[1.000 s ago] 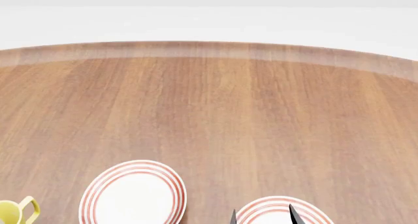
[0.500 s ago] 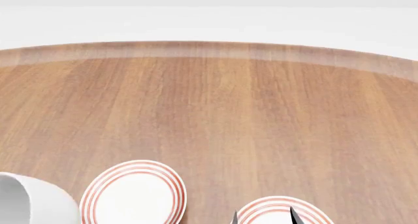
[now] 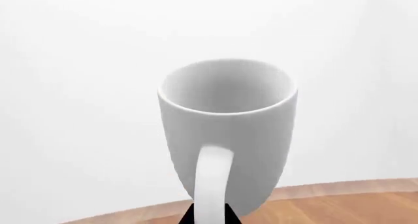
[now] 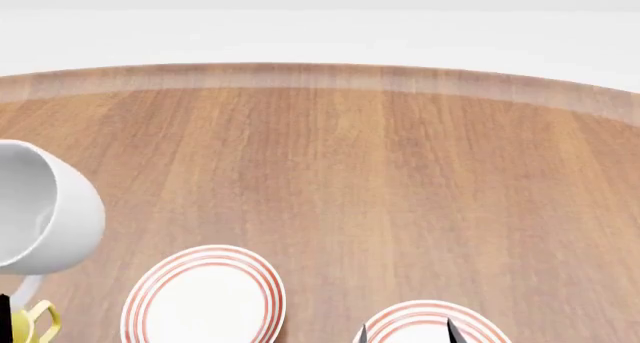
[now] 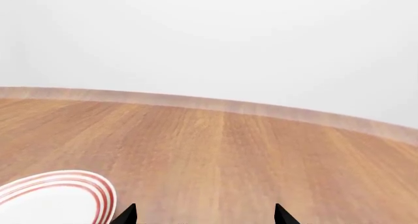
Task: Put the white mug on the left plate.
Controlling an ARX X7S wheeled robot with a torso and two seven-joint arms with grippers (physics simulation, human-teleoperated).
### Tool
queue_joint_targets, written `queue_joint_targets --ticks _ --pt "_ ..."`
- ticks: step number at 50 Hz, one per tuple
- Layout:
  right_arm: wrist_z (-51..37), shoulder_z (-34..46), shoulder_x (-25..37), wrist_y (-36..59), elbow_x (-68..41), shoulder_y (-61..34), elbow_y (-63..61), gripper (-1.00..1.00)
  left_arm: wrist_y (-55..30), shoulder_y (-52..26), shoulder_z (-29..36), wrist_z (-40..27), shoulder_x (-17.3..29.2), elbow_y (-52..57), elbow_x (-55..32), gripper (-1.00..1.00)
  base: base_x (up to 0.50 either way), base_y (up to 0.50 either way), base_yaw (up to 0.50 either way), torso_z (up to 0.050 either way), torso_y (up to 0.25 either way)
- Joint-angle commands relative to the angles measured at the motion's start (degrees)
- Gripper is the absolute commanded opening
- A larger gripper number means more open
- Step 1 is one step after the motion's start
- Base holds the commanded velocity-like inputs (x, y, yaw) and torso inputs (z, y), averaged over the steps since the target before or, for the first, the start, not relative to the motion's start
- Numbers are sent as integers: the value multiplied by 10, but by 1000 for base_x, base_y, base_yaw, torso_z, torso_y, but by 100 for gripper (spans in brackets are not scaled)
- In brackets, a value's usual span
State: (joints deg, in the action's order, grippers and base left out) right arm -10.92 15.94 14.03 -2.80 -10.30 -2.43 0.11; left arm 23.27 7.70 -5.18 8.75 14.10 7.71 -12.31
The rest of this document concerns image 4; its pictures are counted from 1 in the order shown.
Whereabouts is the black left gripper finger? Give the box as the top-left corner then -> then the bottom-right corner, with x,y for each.
0,292 -> 13,343

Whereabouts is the yellow mug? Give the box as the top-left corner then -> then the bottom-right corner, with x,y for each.
10,299 -> 63,343

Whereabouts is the white plate with red rings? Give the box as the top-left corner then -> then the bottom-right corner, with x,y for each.
119,244 -> 287,343
352,299 -> 513,343

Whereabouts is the white ceramic mug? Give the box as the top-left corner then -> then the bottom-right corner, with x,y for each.
0,139 -> 107,307

